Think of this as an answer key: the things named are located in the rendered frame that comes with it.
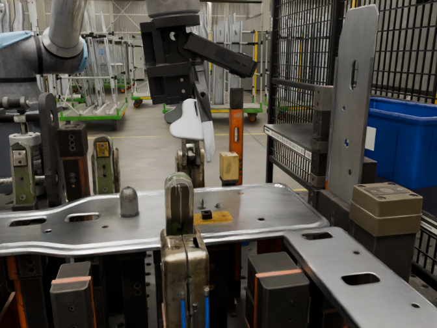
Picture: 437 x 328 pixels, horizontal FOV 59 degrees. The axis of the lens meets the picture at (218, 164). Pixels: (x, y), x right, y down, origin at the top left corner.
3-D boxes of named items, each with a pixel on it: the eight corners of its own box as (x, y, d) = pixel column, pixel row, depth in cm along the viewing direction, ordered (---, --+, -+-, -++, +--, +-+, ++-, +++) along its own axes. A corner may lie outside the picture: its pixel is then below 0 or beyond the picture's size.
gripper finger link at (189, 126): (175, 167, 54) (164, 109, 57) (217, 161, 55) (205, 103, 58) (175, 159, 51) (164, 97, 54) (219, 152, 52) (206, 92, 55)
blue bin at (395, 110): (411, 190, 70) (422, 118, 66) (317, 151, 97) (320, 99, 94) (479, 180, 75) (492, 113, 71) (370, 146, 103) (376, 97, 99)
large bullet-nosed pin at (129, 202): (120, 226, 66) (118, 189, 64) (121, 218, 69) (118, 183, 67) (139, 224, 66) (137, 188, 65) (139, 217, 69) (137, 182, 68)
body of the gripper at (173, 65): (151, 103, 62) (139, 23, 58) (204, 96, 63) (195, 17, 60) (153, 110, 55) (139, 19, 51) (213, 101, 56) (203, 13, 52)
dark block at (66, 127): (76, 309, 89) (56, 129, 78) (80, 291, 96) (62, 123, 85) (99, 306, 90) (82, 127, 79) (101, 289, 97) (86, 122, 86)
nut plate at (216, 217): (183, 226, 62) (183, 218, 62) (179, 217, 66) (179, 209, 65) (233, 220, 64) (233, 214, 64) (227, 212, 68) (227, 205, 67)
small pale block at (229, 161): (222, 310, 89) (222, 156, 79) (219, 301, 92) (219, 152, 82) (237, 308, 90) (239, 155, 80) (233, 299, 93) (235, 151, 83)
